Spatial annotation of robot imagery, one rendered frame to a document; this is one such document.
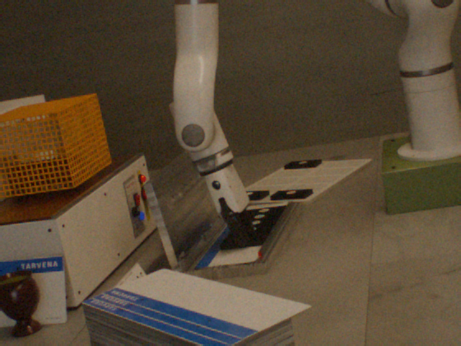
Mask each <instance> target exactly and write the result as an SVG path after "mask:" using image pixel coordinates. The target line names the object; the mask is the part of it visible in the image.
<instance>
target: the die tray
mask: <svg viewBox="0 0 461 346"><path fill-rule="evenodd" d="M372 163H373V160H372V159H355V160H341V161H322V163H321V164H320V165H318V166H317V167H316V168H309V169H287V170H285V169H284V167H283V168H282V169H279V170H277V171H275V172H273V173H272V174H271V175H268V176H267V177H266V178H264V179H262V180H259V181H258V182H256V183H254V184H252V185H251V186H249V187H247V188H246V189H245V190H246V191H253V190H269V195H268V196H267V197H266V198H264V199H262V200H249V202H248V203H247V206H246V207H250V206H257V205H263V204H269V203H281V202H287V201H292V203H298V202H300V205H308V204H311V203H313V202H314V201H315V200H316V199H319V198H321V197H322V196H324V195H325V194H326V193H327V192H329V191H330V190H331V189H335V188H336V187H337V186H339V185H340V184H341V183H343V182H344V181H346V180H348V179H350V178H351V177H353V176H354V175H355V174H356V173H358V172H359V171H361V170H363V169H365V168H366V167H367V166H369V165H370V164H372ZM284 189H312V190H313V192H314V193H313V194H312V195H310V196H309V197H308V198H307V199H289V200H271V199H270V196H271V195H272V194H274V193H276V192H277V191H278V190H284Z"/></svg>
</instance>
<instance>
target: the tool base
mask: <svg viewBox="0 0 461 346"><path fill-rule="evenodd" d="M301 211H302V210H301V206H300V202H298V203H293V205H292V206H291V209H290V210H289V211H288V213H287V215H286V217H285V219H284V220H283V221H282V224H281V225H280V227H279V228H278V229H277V232H276V234H275V236H274V237H273V239H272V240H271V241H270V243H269V244H268V248H267V249H266V250H265V252H264V253H263V256H259V257H258V258H257V260H256V261H251V262H244V263H247V264H244V263H237V264H223V265H217V266H209V267H202V268H196V269H195V268H194V267H195V266H196V265H197V262H198V261H199V260H200V259H201V258H202V257H203V256H204V255H205V253H206V252H207V250H208V249H209V248H210V246H211V245H212V244H213V242H214V241H215V240H216V239H217V238H218V236H219V235H220V234H221V232H222V231H224V229H225V228H226V226H227V223H226V222H225V221H224V220H223V218H221V217H220V216H219V214H218V216H217V217H218V218H219V221H218V222H217V224H216V225H215V226H214V228H213V229H211V228H212V226H211V225H210V226H209V227H208V228H207V229H206V230H205V231H204V232H203V234H202V235H201V236H200V237H199V239H198V240H197V243H198V247H197V249H196V250H195V251H194V252H193V253H192V254H191V255H190V256H188V255H189V252H187V254H186V255H184V256H183V257H182V258H181V259H180V262H179V263H178V264H173V265H171V270H173V271H176V272H179V273H182V274H187V275H191V276H194V277H197V278H203V279H222V278H236V277H243V276H250V275H257V274H267V273H268V271H269V270H270V268H271V267H272V264H273V262H274V261H275V259H276V258H277V254H278V253H279V251H280V249H281V248H282V247H283V245H284V243H285V241H286V240H287V237H288V235H289V233H290V231H291V230H292V228H293V227H294V225H295V224H296V221H297V218H298V217H299V216H300V213H301ZM210 229H211V230H210Z"/></svg>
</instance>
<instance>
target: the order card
mask: <svg viewBox="0 0 461 346"><path fill-rule="evenodd" d="M145 276H147V275H146V273H145V272H144V271H143V269H142V268H141V267H140V266H139V264H138V263H137V264H135V266H134V267H133V268H131V269H130V270H129V272H128V273H127V274H126V275H125V276H124V277H122V278H121V279H120V281H119V283H118V284H117V285H116V286H114V288H116V287H117V286H121V285H124V284H125V283H129V282H131V281H133V280H135V279H137V278H142V277H145Z"/></svg>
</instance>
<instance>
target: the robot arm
mask: <svg viewBox="0 0 461 346"><path fill-rule="evenodd" d="M366 1H367V2H368V3H369V4H370V5H371V6H372V7H374V8H376V9H378V11H380V12H382V13H384V14H385V15H387V16H389V17H392V18H395V19H406V20H408V30H407V36H406V39H405V41H404V43H403V45H402V46H401V47H400V49H399V51H398V68H399V73H400V77H401V83H402V87H403V95H404V100H405V105H406V110H407V119H408V123H409V132H410V138H411V142H409V143H406V144H404V145H402V146H401V147H400V148H399V149H398V156H399V157H400V158H401V159H402V160H407V161H435V160H444V159H450V158H453V157H458V156H461V117H460V106H459V97H458V92H457V87H456V81H455V75H454V67H453V61H452V57H451V52H450V40H451V36H452V33H453V31H454V28H455V25H456V21H457V18H458V14H459V9H460V3H461V0H366ZM175 37H176V63H175V75H174V101H173V102H172V103H170V105H169V108H170V111H171V114H172V115H173V117H174V119H175V132H176V138H177V140H178V142H179V145H180V146H181V147H182V148H183V149H186V150H187V151H188V153H189V156H190V158H191V160H192V162H193V167H194V169H196V172H200V171H201V172H200V173H199V174H200V176H204V177H205V180H206V182H207V188H208V190H209V193H210V195H211V197H212V200H213V203H214V204H215V207H216V209H217V212H218V214H219V216H220V217H221V218H223V220H224V221H225V222H226V223H227V226H228V229H229V231H230V233H231V235H232V237H233V239H234V241H235V243H236V245H237V247H241V246H243V245H247V244H249V243H250V239H249V236H248V235H254V234H257V232H256V231H255V229H254V226H253V223H252V222H251V220H250V218H248V217H249V214H248V212H247V210H246V206H247V203H248V202H249V197H248V195H247V192H246V190H245V188H244V186H243V184H242V182H241V180H240V178H239V176H238V175H237V171H236V169H235V168H234V167H233V165H232V163H233V160H231V159H232V158H233V155H232V153H231V150H230V148H229V146H228V144H227V140H226V137H225V135H224V133H223V131H222V128H221V126H220V124H219V122H218V119H217V115H216V113H215V110H214V109H213V108H214V90H215V80H216V73H217V58H218V3H217V0H175ZM229 212H233V214H231V215H230V214H229ZM232 217H235V218H236V220H237V221H236V220H235V219H234V218H232Z"/></svg>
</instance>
